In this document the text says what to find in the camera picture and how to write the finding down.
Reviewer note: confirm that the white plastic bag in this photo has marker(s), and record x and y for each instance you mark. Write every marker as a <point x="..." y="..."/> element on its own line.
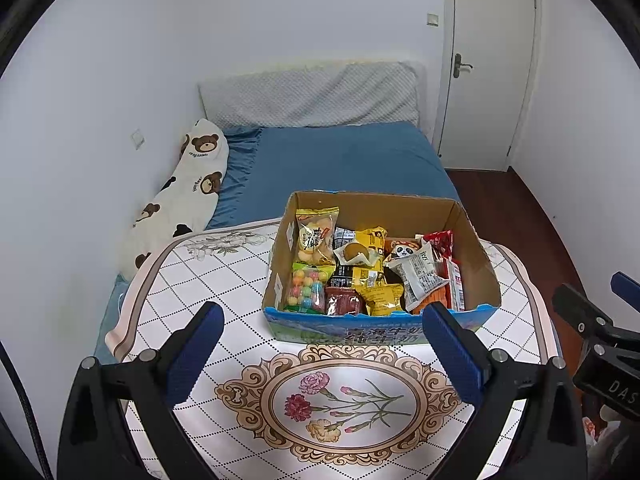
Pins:
<point x="607" y="435"/>

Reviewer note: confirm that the red white snack packet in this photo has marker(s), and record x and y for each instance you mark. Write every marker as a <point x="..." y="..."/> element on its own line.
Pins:
<point x="455" y="285"/>

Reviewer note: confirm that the black yellow snack packet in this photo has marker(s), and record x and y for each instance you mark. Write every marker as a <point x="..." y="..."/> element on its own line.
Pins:
<point x="357" y="276"/>

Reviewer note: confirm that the white grey snack packet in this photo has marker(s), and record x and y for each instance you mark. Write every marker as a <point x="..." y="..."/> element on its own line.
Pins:
<point x="420" y="280"/>

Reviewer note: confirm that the grey quilted pillow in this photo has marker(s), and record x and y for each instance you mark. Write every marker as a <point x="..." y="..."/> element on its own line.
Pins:
<point x="310" y="95"/>

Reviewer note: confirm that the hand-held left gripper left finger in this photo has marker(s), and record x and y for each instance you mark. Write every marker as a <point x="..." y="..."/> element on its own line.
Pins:
<point x="195" y="355"/>

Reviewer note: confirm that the bear print long pillow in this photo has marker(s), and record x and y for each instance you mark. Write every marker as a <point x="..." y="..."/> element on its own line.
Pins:
<point x="185" y="195"/>

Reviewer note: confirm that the colourful candy ball packet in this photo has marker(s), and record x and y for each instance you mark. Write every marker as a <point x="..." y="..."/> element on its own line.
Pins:
<point x="307" y="287"/>

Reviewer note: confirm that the round biscuit packet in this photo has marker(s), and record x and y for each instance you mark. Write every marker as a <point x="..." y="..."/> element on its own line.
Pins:
<point x="315" y="237"/>

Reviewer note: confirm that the white door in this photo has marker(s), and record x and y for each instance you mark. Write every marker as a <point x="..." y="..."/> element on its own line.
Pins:
<point x="490" y="60"/>

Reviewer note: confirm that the white wall switch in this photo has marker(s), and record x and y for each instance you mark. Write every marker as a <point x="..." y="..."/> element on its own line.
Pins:
<point x="432" y="19"/>

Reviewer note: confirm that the yellow cake packet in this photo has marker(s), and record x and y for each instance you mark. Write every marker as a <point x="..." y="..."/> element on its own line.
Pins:
<point x="360" y="250"/>

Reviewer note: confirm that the panda print snack packet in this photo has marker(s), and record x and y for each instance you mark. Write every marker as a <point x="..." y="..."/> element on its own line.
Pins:
<point x="402" y="251"/>

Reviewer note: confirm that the orange snack packet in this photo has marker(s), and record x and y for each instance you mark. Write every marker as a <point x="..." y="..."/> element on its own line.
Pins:
<point x="431" y="302"/>

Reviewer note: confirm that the white wall socket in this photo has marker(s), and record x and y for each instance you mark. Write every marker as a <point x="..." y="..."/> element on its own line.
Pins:
<point x="137" y="139"/>

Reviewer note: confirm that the bright red snack packet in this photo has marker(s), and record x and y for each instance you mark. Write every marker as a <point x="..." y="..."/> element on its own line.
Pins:
<point x="440" y="242"/>

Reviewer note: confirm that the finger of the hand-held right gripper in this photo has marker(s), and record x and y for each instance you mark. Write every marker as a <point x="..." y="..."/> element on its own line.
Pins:
<point x="627" y="290"/>
<point x="580" y="310"/>

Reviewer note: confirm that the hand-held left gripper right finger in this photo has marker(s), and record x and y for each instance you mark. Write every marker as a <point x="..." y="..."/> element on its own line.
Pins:
<point x="455" y="355"/>

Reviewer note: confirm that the blue bed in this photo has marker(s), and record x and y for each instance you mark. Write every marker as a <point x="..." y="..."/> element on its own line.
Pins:
<point x="340" y="160"/>

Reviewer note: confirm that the printed cardboard box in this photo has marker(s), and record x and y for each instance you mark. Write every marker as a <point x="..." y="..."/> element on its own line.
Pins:
<point x="380" y="332"/>

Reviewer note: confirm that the dark red snack packet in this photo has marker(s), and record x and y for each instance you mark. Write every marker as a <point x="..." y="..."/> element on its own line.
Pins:
<point x="344" y="302"/>

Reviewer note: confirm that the floral printed tablecloth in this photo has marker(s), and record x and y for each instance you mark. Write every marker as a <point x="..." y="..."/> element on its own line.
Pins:
<point x="210" y="270"/>

